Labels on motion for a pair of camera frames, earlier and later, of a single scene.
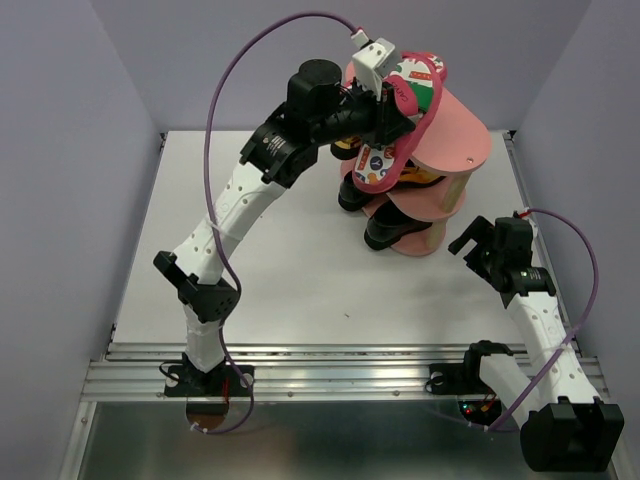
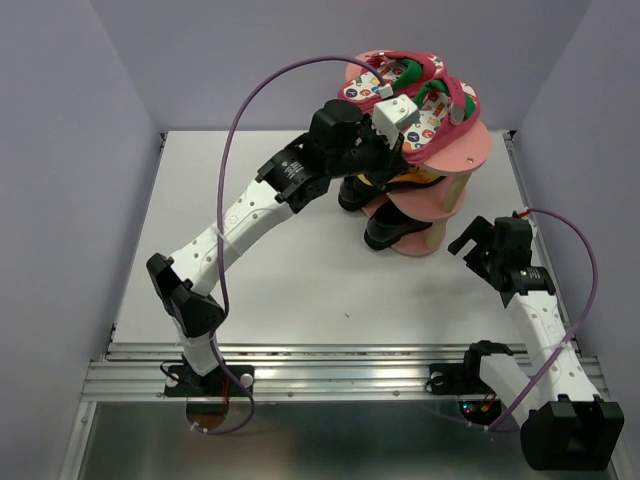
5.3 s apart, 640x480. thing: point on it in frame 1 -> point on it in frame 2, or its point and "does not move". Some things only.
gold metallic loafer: (415, 177) does not move
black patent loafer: (387, 224) does not move
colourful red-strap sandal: (414, 84) -> (449, 112)
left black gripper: (387, 123) -> (392, 160)
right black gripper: (481, 231) does not move
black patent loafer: (351, 197) does not move
